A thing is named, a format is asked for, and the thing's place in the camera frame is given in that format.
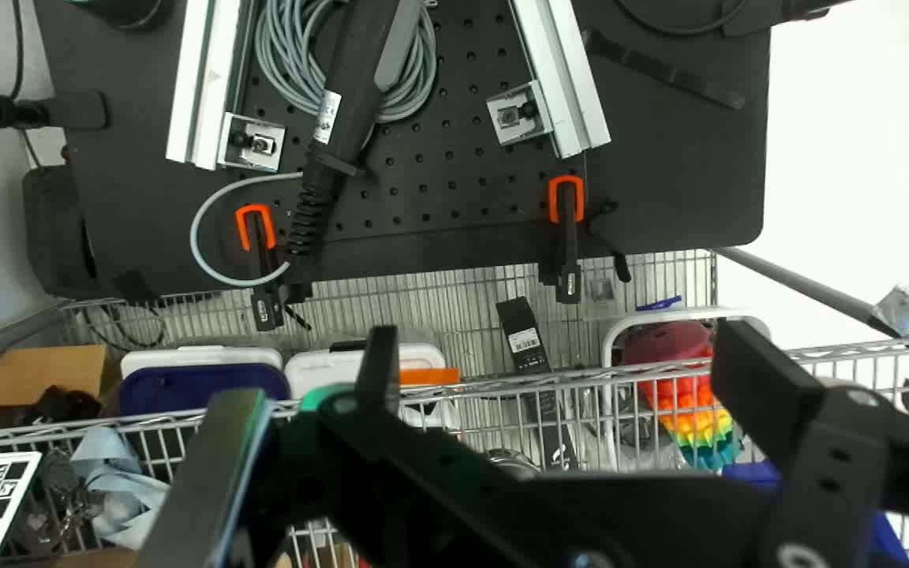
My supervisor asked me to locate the gripper left finger with grey pad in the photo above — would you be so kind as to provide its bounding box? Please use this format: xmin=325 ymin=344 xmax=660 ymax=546
xmin=137 ymin=387 xmax=277 ymax=568

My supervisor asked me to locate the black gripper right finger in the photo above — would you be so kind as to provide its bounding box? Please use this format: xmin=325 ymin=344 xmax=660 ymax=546
xmin=712 ymin=316 xmax=898 ymax=568

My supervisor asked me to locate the blue container with white lid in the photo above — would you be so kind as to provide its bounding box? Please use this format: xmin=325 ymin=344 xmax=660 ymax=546
xmin=117 ymin=344 xmax=295 ymax=415

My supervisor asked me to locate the light blue cloth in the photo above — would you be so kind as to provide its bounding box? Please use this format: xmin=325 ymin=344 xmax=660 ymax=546
xmin=70 ymin=421 xmax=177 ymax=553

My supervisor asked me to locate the rainbow stacking toy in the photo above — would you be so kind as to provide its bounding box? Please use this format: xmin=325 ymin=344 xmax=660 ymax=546
xmin=638 ymin=372 xmax=745 ymax=475

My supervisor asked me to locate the white plastic container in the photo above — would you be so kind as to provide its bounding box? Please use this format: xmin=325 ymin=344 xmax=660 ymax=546
xmin=286 ymin=337 xmax=448 ymax=403

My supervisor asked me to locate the dark red round cap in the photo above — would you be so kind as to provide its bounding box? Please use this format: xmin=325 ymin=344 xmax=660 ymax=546
xmin=618 ymin=320 xmax=717 ymax=370

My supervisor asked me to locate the small brown cardboard box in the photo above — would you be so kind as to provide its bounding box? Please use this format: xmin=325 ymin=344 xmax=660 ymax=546
xmin=0 ymin=344 xmax=113 ymax=415

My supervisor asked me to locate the orange and black clamp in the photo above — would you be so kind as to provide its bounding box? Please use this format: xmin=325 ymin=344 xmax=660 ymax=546
xmin=231 ymin=197 xmax=286 ymax=255
xmin=537 ymin=174 xmax=590 ymax=306

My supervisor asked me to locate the black label tag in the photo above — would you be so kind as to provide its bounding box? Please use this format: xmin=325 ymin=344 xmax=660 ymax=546
xmin=493 ymin=292 xmax=554 ymax=374

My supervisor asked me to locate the black perforated breadboard table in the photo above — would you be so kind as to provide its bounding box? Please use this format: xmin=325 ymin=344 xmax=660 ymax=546
xmin=31 ymin=0 xmax=773 ymax=299

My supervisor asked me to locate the left orange-handled clamp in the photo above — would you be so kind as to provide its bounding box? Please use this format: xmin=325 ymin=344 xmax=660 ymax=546
xmin=186 ymin=171 xmax=307 ymax=289

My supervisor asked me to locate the metal wire cart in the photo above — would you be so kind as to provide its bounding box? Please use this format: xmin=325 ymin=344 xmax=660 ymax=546
xmin=0 ymin=245 xmax=909 ymax=568

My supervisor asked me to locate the aluminium extrusion rail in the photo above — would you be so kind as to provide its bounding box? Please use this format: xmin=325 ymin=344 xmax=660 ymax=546
xmin=166 ymin=0 xmax=291 ymax=174
xmin=484 ymin=0 xmax=615 ymax=161

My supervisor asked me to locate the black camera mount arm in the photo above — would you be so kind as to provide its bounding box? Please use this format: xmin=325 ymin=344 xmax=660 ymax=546
xmin=0 ymin=88 xmax=113 ymax=136

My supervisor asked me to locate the grey coiled cable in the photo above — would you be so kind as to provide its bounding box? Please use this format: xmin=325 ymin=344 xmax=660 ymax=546
xmin=254 ymin=0 xmax=443 ymax=128

